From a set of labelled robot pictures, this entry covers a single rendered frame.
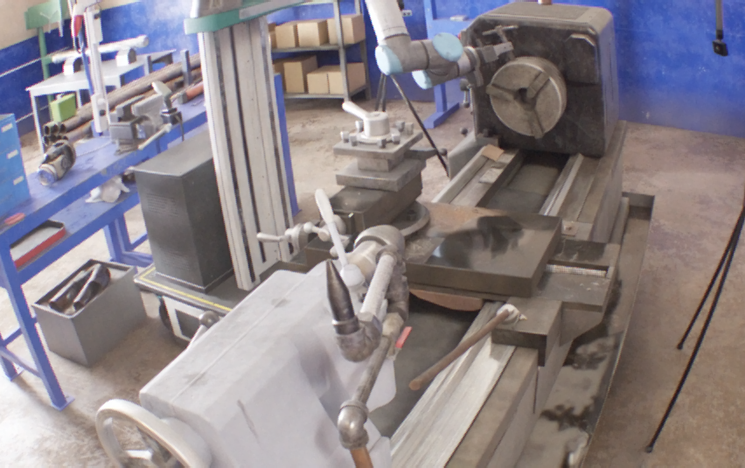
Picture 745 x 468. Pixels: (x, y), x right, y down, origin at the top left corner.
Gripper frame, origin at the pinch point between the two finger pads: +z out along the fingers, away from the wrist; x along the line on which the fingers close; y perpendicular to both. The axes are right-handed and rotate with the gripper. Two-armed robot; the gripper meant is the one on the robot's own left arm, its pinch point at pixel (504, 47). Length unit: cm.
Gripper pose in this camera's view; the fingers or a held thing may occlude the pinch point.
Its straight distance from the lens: 225.9
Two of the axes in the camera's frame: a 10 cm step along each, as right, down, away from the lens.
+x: -3.8, -0.9, 9.2
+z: 8.6, -4.1, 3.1
